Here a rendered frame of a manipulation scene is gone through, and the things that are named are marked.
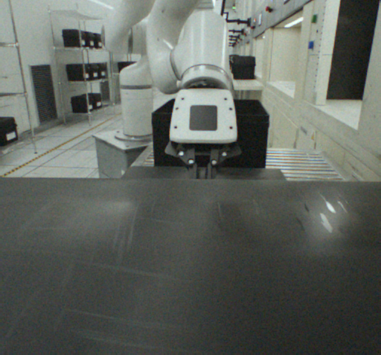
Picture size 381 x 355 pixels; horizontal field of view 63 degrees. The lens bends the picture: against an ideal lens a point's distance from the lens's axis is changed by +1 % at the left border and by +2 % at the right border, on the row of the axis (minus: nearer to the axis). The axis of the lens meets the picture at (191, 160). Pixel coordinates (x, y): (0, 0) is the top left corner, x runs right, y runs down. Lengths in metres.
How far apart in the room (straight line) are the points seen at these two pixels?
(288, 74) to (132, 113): 1.93
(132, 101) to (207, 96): 0.70
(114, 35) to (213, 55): 0.65
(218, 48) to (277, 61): 2.33
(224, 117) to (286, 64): 2.43
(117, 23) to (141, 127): 0.36
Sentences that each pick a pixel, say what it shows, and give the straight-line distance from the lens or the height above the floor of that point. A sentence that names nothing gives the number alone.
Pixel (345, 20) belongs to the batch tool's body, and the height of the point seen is 1.20.
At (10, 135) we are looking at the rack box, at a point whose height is 0.27.
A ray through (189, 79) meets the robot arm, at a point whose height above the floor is 1.02.
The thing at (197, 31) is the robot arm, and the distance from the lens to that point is 0.58.
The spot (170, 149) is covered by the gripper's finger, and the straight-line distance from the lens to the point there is 0.47.
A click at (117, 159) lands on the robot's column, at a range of 1.15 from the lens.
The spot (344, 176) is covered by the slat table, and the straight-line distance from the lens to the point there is 0.91.
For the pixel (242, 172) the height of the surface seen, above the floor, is 0.86.
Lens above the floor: 1.06
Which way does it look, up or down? 19 degrees down
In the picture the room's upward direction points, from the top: straight up
